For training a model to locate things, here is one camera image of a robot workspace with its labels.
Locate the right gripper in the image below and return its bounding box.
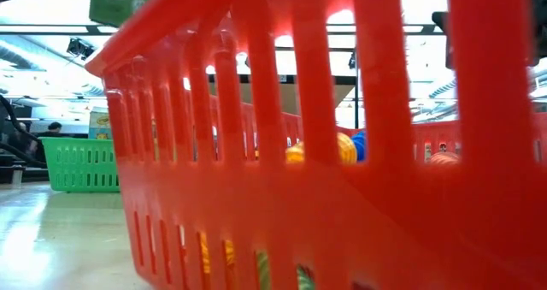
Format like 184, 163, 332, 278
430, 9, 451, 71

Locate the red-orange coil wristband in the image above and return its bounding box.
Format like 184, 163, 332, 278
428, 151, 462, 165

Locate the blue ball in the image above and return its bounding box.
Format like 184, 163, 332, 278
349, 129, 368, 162

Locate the yellow patterned ball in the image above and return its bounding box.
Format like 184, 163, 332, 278
285, 131, 358, 164

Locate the green coil wristband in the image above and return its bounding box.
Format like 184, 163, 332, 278
255, 249, 316, 290

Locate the green plastic basket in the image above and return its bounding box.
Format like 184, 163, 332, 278
40, 136, 121, 193

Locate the red plastic basket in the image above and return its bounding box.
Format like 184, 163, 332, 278
84, 0, 547, 290

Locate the person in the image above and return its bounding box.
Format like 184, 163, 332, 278
45, 121, 64, 138

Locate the black corrugated cable hose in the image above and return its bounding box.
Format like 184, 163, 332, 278
0, 93, 48, 169

